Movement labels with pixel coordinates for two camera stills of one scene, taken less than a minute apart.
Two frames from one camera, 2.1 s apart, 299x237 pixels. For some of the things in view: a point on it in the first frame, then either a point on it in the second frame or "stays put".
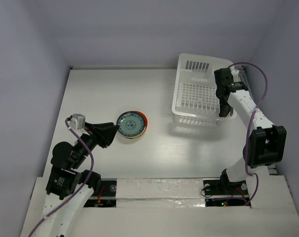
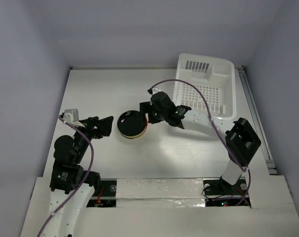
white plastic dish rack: [195, 102] stays put
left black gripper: [103, 133] to [105, 125]
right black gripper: [223, 93] to [145, 111]
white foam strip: [160, 193] stays put
